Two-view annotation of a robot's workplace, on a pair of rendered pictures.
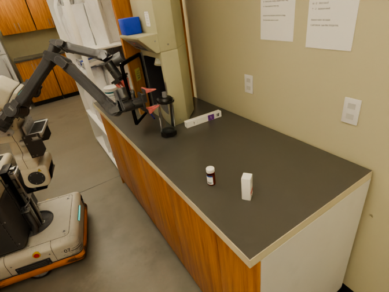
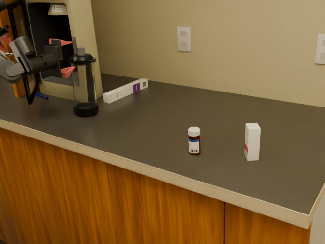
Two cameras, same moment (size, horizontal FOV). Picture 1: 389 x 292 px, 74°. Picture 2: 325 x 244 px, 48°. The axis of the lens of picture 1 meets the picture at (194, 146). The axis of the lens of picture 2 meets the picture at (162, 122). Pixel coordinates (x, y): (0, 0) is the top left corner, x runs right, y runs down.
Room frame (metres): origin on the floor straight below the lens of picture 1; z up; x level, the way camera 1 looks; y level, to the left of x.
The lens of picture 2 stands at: (0.03, 0.47, 1.50)
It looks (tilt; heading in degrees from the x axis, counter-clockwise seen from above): 24 degrees down; 335
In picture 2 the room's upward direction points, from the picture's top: 4 degrees counter-clockwise
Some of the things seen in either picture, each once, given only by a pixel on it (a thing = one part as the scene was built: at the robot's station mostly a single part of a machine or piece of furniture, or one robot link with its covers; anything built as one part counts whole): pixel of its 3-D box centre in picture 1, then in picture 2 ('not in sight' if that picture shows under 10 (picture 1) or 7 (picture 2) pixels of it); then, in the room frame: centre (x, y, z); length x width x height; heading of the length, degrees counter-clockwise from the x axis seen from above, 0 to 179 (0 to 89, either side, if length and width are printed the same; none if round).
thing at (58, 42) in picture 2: (148, 93); (61, 47); (1.41, 0.21, 1.23); 0.09 x 0.07 x 0.07; 118
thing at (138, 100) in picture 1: (138, 102); (47, 61); (1.38, 0.27, 1.20); 0.07 x 0.07 x 0.10; 28
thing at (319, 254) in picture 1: (192, 181); (110, 189); (1.58, 0.05, 0.45); 2.05 x 0.67 x 0.90; 29
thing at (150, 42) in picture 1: (139, 43); not in sight; (1.68, 0.24, 1.46); 0.32 x 0.11 x 0.10; 29
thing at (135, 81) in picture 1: (137, 88); (24, 50); (1.69, 0.32, 1.19); 0.30 x 0.01 x 0.40; 165
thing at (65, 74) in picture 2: (150, 105); (64, 66); (1.41, 0.21, 1.16); 0.09 x 0.07 x 0.07; 118
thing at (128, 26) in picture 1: (129, 25); not in sight; (1.76, 0.29, 1.56); 0.10 x 0.10 x 0.09; 29
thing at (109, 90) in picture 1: (113, 94); not in sight; (2.21, 0.63, 1.02); 0.13 x 0.13 x 0.15
